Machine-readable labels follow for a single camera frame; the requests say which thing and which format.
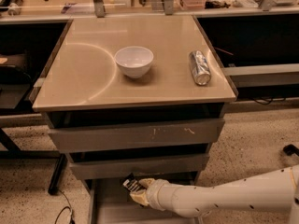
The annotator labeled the grey drawer cabinet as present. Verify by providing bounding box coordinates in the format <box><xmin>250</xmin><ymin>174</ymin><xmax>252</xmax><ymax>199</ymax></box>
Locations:
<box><xmin>32</xmin><ymin>14</ymin><xmax>239</xmax><ymax>224</ymax></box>

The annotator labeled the black rxbar chocolate wrapper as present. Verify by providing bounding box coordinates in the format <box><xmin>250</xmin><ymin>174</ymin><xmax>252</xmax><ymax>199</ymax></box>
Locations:
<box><xmin>121</xmin><ymin>174</ymin><xmax>145</xmax><ymax>192</ymax></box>

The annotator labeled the top grey drawer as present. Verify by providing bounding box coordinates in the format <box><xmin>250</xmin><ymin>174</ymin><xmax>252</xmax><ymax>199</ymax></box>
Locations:
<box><xmin>49</xmin><ymin>119</ymin><xmax>224</xmax><ymax>153</ymax></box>

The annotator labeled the black caster wheel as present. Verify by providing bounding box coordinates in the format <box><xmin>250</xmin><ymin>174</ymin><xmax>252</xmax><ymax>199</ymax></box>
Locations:
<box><xmin>283</xmin><ymin>144</ymin><xmax>299</xmax><ymax>156</ymax></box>

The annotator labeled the open bottom grey drawer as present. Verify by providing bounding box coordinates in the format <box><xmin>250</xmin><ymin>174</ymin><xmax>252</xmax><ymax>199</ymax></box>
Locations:
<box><xmin>88</xmin><ymin>178</ymin><xmax>204</xmax><ymax>224</ymax></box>

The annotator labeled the silver drink can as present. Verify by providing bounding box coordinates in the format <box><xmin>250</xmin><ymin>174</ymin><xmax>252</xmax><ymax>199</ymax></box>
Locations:
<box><xmin>189</xmin><ymin>50</ymin><xmax>211</xmax><ymax>86</ymax></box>

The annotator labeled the white bowl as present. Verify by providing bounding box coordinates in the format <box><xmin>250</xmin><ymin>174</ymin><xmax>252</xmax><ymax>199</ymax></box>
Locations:
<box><xmin>114</xmin><ymin>46</ymin><xmax>154</xmax><ymax>78</ymax></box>

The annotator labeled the black floor cable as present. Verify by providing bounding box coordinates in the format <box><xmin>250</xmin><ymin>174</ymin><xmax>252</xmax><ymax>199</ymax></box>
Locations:
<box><xmin>53</xmin><ymin>189</ymin><xmax>77</xmax><ymax>224</ymax></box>

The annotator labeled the black desk leg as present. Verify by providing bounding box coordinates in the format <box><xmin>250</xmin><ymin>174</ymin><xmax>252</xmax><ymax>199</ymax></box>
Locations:
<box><xmin>48</xmin><ymin>154</ymin><xmax>66</xmax><ymax>195</ymax></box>

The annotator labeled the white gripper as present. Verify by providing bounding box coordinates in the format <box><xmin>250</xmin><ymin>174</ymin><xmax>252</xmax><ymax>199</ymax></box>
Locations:
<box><xmin>130</xmin><ymin>178</ymin><xmax>171</xmax><ymax>211</ymax></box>

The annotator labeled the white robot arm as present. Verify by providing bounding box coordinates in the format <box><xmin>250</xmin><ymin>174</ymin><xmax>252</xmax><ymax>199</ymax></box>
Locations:
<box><xmin>130</xmin><ymin>165</ymin><xmax>299</xmax><ymax>224</ymax></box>

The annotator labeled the middle grey drawer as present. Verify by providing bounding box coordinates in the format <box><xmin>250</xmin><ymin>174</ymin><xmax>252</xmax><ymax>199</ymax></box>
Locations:
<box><xmin>69</xmin><ymin>154</ymin><xmax>209</xmax><ymax>180</ymax></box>

